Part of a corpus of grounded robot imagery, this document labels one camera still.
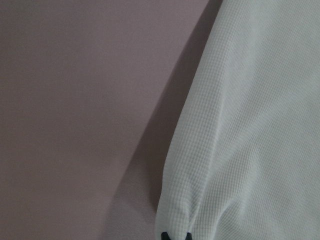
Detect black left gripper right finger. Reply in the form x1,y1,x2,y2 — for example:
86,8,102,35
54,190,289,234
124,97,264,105
185,232,193,240

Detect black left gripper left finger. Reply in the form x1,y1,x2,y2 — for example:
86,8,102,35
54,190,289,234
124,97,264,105
161,231,171,240

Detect sage green long-sleeve shirt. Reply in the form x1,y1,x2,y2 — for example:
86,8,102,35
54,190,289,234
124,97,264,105
155,0,320,240

